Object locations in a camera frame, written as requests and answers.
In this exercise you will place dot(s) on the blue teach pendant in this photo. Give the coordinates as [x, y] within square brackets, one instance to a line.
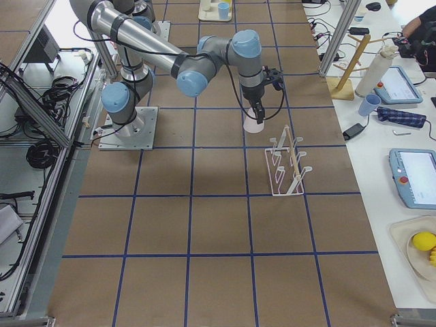
[413, 173]
[395, 87]

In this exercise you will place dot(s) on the cream plastic tray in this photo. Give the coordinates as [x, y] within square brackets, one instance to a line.
[208, 11]

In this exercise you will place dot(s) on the blue cup on desk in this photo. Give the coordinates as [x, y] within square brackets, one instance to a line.
[370, 103]

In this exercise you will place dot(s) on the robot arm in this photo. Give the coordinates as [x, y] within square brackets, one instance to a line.
[191, 72]

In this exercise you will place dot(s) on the pink plastic cup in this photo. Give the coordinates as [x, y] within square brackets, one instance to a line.
[250, 125]

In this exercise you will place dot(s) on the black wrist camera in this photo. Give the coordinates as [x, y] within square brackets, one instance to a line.
[274, 77]

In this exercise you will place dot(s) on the white wire cup rack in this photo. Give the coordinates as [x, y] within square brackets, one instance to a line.
[283, 164]

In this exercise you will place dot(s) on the light blue plastic cup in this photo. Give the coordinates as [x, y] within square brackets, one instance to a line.
[223, 10]

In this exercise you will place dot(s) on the yellow lemon toy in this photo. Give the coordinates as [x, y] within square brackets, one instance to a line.
[424, 241]

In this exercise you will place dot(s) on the beige tray on desk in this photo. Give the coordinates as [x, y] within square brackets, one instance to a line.
[423, 271]

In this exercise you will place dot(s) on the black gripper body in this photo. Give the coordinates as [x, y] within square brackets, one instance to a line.
[253, 94]

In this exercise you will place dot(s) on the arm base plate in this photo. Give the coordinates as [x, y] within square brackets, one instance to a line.
[138, 135]
[161, 30]

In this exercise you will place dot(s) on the white paper roll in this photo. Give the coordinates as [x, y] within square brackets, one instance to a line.
[378, 67]

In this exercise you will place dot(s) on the black power adapter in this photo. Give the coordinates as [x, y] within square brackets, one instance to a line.
[353, 131]

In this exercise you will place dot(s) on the wooden mug tree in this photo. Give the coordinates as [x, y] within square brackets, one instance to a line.
[341, 88]

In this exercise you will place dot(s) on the blue plaid cloth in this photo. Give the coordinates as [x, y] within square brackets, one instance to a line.
[401, 117]

